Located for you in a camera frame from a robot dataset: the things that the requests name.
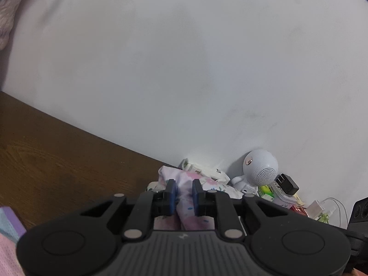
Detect green spray bottle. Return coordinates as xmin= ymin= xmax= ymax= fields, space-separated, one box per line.
xmin=319 ymin=207 xmax=337 ymax=225

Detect white robot-shaped speaker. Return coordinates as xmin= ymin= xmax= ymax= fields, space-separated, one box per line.
xmin=231 ymin=149 xmax=279 ymax=194

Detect white charger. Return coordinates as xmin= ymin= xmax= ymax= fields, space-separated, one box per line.
xmin=306 ymin=200 xmax=325 ymax=219

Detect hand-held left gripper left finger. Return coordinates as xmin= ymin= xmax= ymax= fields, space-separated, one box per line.
xmin=80 ymin=179 xmax=176 ymax=242

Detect pink floral garment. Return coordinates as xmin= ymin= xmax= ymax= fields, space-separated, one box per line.
xmin=158 ymin=165 xmax=245 ymax=231

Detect pink purple blue garment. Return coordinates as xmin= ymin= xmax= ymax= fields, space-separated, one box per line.
xmin=0 ymin=206 xmax=28 ymax=276

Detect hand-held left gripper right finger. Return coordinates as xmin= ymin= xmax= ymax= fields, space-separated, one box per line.
xmin=192 ymin=179 xmax=288 ymax=240

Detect small boxes along wall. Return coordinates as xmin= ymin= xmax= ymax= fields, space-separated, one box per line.
xmin=270 ymin=184 xmax=299 ymax=207

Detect black charger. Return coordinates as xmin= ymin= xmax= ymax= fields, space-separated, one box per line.
xmin=274 ymin=173 xmax=299 ymax=195

